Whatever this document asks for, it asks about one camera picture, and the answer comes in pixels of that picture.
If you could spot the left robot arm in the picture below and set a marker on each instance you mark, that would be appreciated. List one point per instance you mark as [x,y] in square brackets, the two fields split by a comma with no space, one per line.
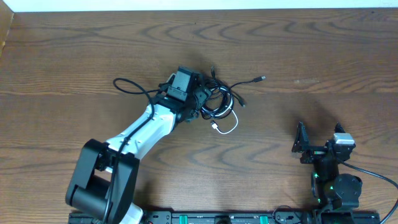
[104,179]

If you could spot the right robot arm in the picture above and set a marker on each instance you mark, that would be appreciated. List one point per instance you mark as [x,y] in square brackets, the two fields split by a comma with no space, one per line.
[337,194]

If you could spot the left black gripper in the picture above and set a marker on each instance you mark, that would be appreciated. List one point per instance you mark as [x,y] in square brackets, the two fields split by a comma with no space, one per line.
[202,94]

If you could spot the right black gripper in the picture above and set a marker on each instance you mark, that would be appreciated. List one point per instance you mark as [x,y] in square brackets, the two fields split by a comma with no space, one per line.
[318,150]

